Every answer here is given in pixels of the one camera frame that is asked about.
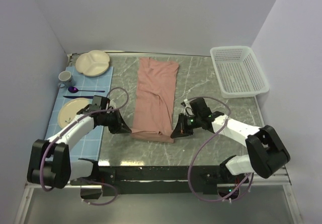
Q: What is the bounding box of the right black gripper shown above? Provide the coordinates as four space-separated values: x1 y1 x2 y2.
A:
171 113 202 138

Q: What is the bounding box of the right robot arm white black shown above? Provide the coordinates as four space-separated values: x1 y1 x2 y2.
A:
171 97 291 183

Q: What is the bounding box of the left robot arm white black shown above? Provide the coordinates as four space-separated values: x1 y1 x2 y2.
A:
27 96 131 191

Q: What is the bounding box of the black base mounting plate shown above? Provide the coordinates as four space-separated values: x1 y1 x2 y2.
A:
85 165 244 195

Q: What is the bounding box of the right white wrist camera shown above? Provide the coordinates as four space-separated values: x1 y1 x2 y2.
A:
181 99 194 116

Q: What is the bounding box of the aluminium frame rail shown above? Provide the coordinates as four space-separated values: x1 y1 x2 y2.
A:
14 143 302 224

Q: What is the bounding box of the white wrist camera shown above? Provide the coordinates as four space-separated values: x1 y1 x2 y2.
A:
106 100 117 109
181 99 194 116

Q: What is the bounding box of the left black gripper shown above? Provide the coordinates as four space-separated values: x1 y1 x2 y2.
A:
101 108 131 134

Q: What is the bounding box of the purple spoon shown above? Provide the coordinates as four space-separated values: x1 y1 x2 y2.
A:
67 87 105 93

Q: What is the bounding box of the white plastic basket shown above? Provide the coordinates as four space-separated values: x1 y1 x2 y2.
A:
210 46 269 99

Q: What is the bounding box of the blue grid placemat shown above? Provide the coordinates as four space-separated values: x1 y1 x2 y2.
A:
45 66 113 162

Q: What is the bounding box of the purple knife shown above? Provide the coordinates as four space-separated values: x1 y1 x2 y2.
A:
63 96 93 99

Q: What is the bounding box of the cream teal round plate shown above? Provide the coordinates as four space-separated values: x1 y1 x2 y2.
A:
57 98 90 128

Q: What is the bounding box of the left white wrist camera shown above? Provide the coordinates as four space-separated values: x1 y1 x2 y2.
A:
106 100 117 109

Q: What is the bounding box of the pink printed t shirt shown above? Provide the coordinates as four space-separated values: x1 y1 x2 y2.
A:
131 58 179 143

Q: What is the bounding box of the grey mug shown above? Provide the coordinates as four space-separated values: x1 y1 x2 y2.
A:
58 70 73 89

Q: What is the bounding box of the cream divided plate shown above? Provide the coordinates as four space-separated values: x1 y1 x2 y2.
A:
75 50 110 77

